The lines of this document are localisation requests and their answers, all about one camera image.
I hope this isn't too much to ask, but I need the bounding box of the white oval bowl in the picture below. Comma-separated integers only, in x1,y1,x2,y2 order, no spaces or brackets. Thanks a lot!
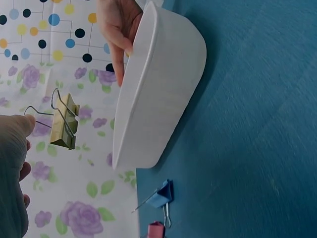
111,0,208,171

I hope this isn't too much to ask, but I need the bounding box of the blue binder clip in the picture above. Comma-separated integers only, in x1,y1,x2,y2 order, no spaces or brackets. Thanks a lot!
131,178,174,229

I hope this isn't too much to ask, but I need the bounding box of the person's left hand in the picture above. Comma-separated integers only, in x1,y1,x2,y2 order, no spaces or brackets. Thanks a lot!
0,114,37,238

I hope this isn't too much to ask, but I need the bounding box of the person's right hand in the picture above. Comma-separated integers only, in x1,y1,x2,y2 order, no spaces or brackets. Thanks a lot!
96,0,145,87

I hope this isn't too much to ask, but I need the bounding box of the pink binder clip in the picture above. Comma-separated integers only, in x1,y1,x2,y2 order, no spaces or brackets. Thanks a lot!
147,221,165,238

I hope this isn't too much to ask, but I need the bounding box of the yellow binder clip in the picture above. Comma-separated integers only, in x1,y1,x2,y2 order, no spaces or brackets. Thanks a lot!
24,88,81,151

